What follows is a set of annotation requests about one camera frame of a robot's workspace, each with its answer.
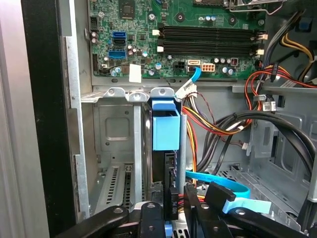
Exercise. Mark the grey optical drive cage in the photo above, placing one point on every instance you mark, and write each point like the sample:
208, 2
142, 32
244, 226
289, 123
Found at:
272, 153

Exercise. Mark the white sticker label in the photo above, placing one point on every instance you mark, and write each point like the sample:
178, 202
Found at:
135, 73

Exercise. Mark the CPU socket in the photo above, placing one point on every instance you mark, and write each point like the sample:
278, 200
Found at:
210, 2

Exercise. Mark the green motherboard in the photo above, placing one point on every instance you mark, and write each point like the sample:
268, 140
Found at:
138, 22

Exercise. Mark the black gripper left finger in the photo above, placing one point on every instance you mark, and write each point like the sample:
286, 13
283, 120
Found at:
151, 220

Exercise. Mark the hard disk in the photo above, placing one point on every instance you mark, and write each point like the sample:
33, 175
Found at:
166, 131

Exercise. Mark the metal socket cover frame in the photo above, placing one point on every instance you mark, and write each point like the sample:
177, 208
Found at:
257, 3

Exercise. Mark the black open PC case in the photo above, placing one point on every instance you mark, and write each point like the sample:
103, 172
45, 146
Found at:
44, 99

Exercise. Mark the black RAM slot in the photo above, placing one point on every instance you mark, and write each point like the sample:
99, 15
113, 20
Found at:
210, 52
210, 34
210, 27
210, 45

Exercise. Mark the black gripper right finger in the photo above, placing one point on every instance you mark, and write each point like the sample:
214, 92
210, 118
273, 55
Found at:
198, 223

